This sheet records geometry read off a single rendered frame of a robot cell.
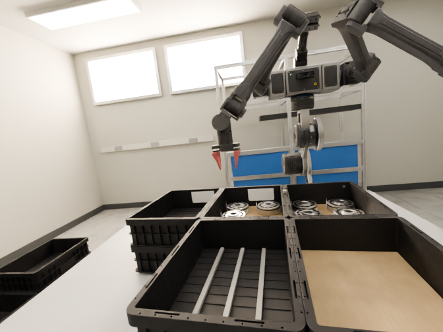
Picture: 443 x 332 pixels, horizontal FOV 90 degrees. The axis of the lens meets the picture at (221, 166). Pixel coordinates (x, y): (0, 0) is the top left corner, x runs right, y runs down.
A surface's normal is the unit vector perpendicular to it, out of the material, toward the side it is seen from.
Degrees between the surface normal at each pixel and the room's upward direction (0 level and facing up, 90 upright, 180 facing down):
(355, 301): 0
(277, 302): 0
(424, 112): 90
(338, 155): 90
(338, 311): 0
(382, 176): 90
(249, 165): 90
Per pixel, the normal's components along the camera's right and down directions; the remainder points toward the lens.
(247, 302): -0.11, -0.98
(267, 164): -0.13, 0.17
